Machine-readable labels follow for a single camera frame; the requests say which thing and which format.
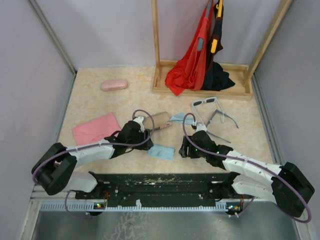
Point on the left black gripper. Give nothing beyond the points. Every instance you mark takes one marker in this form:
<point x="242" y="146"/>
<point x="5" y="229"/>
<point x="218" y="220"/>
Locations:
<point x="146" y="146"/>

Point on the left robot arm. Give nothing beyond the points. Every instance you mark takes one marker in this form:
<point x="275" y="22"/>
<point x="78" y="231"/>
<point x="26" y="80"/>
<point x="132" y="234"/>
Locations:
<point x="55" y="171"/>

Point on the crumpled light blue cloth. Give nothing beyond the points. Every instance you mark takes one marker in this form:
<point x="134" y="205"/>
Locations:
<point x="178" y="118"/>

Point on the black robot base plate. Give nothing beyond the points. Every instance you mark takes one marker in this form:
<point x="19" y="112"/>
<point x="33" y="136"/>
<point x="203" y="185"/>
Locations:
<point x="163" y="189"/>

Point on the flag print glasses case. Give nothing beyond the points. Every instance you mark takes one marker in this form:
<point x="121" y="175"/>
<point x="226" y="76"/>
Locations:
<point x="160" y="119"/>

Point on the pink folded cloth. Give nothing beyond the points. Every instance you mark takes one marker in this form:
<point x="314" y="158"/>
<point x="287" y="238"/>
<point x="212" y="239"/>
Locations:
<point x="95" y="129"/>

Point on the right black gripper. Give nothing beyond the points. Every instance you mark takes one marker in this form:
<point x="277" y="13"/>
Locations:
<point x="184" y="150"/>

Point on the white cable duct strip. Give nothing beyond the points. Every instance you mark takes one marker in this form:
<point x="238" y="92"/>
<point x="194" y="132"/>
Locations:
<point x="89" y="206"/>

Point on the light blue lens cloth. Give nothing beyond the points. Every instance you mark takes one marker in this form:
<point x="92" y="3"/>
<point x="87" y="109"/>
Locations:
<point x="161" y="152"/>

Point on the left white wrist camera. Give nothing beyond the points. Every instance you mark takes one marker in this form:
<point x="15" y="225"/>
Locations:
<point x="140" y="120"/>

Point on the pink glasses case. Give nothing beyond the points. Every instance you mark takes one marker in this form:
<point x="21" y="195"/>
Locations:
<point x="114" y="84"/>

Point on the red hanging garment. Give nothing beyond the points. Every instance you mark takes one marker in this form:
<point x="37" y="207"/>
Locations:
<point x="189" y="72"/>

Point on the yellow clothes hanger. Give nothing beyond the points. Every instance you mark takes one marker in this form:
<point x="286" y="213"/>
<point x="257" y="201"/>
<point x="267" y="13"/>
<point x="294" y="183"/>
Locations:
<point x="216" y="36"/>

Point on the white frame sunglasses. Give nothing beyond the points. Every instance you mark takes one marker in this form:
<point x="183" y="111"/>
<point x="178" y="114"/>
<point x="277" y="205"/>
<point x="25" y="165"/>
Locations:
<point x="209" y="103"/>

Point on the wooden clothes rack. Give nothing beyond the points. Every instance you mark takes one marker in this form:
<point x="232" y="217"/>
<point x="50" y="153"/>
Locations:
<point x="224" y="80"/>

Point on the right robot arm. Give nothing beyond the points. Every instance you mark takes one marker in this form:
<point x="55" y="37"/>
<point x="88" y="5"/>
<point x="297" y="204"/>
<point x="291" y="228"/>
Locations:
<point x="284" y="185"/>

